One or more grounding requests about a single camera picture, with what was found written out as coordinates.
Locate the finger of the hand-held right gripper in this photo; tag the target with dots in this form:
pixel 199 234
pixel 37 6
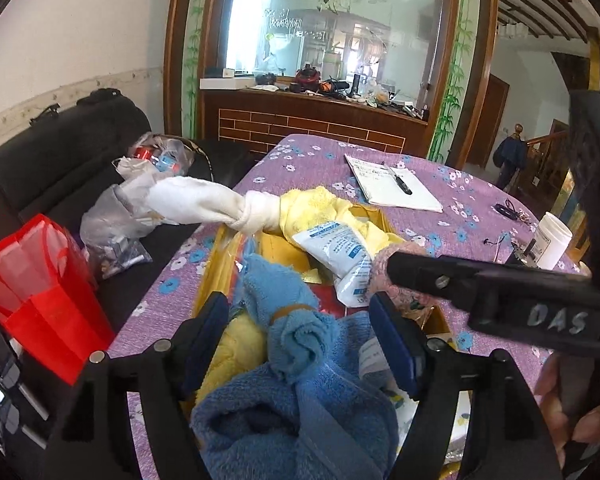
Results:
pixel 420 272

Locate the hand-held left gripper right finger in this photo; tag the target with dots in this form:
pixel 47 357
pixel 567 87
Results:
pixel 392 345

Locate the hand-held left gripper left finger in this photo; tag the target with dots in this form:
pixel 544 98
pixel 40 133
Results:
pixel 207 330

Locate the knotted pale yellow towel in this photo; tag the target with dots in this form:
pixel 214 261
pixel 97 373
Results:
pixel 235 345

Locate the pink plush toy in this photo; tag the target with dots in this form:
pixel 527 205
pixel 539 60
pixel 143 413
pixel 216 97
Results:
pixel 377 275

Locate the golden cardboard box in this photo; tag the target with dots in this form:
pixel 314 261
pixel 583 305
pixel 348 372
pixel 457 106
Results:
pixel 212 265

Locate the red foil package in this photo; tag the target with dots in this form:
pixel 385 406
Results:
pixel 330 300

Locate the white pouch with blue print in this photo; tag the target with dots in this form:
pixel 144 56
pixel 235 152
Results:
pixel 340 250

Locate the white printed tissue pack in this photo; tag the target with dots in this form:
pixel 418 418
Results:
pixel 457 425

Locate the blue towel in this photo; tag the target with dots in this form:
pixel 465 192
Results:
pixel 290 410

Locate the pale yellow washcloth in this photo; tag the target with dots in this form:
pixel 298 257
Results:
pixel 320 205

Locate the white towel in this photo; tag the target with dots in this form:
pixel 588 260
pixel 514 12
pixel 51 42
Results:
pixel 195 205

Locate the person's right hand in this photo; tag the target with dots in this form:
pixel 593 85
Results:
pixel 550 395

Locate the small black device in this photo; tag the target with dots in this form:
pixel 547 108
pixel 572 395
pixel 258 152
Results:
pixel 522 255

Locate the white notepad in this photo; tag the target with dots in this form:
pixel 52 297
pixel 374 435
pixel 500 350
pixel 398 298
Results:
pixel 405 200

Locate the white plastic jar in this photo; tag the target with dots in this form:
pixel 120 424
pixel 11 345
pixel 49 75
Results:
pixel 552 240

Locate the black pen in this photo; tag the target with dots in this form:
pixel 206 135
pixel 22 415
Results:
pixel 397 178

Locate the grey plastic bag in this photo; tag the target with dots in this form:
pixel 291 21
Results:
pixel 110 225

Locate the dark blue jacket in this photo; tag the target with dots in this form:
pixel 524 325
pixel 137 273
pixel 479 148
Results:
pixel 510 152

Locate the purple floral tablecloth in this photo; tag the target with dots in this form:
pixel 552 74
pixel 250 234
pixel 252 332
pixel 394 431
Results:
pixel 320 160

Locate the red plastic bag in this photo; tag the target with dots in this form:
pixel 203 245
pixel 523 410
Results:
pixel 45 300

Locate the wooden stair railing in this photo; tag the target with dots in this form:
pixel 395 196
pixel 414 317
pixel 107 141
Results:
pixel 545 155

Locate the wooden door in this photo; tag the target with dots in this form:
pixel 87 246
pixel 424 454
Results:
pixel 490 120

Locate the clear plastic bag with bottles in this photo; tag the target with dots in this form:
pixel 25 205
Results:
pixel 165 157

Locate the pile of assorted tools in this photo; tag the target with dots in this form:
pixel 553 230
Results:
pixel 330 87

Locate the black device with grey buttons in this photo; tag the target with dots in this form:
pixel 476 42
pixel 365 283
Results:
pixel 5 395

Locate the black sofa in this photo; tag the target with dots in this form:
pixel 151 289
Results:
pixel 80 150

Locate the white flat box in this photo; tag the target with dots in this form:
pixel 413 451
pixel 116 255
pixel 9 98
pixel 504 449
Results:
pixel 227 82

